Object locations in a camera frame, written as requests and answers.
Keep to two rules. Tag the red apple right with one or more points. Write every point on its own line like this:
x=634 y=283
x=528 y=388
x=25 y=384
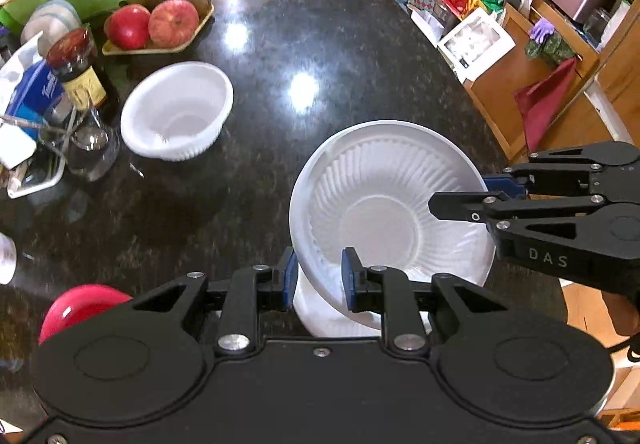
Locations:
x=172 y=23

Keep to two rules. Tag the dark sauce jar red lid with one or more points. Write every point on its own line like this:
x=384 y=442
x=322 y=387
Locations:
x=75 y=62

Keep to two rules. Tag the blue tissue pack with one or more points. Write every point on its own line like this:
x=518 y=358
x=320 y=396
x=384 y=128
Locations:
x=38 y=91

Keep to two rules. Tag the magenta plastic plate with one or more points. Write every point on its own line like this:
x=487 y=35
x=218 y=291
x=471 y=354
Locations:
x=78 y=304

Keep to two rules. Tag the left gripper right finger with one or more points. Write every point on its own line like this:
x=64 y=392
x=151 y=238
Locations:
x=363 y=286

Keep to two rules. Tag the brown kiwi fruit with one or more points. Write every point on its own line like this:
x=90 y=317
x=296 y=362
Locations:
x=201 y=6

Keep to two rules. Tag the clear glass cup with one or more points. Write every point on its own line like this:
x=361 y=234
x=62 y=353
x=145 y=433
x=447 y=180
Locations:
x=87 y=145

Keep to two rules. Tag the red apple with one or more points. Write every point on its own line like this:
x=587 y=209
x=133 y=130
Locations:
x=128 y=27
x=172 y=23

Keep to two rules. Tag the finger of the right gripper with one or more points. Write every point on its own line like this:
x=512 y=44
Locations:
x=504 y=183
x=458 y=206

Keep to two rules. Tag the red cloth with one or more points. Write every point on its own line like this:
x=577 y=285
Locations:
x=538 y=103

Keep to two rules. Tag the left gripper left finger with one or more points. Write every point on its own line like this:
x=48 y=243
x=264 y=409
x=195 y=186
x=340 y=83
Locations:
x=276 y=284

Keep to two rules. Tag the white plastic bowl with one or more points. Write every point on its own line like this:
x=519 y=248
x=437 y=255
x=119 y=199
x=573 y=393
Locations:
x=177 y=112
x=368 y=187

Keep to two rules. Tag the person right hand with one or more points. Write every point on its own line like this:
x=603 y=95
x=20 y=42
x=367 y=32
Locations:
x=624 y=316

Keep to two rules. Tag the red apple left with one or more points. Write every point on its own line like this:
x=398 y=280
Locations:
x=128 y=27

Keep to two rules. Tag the white gift box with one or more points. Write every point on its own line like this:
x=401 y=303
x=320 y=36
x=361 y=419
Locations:
x=474 y=45

